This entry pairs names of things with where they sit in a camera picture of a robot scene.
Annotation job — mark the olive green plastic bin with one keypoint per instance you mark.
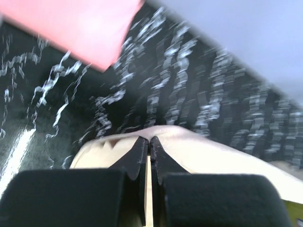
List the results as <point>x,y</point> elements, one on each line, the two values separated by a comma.
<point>295,211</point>

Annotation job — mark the folded pink t shirt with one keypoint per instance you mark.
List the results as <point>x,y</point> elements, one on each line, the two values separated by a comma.
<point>92,30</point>

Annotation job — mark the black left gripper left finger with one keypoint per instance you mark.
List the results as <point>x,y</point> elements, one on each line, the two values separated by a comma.
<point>104,196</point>

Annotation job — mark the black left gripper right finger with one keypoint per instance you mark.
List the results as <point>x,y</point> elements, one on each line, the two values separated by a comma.
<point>182,199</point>

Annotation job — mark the beige t shirt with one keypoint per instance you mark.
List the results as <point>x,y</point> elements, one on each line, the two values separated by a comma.
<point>196,154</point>

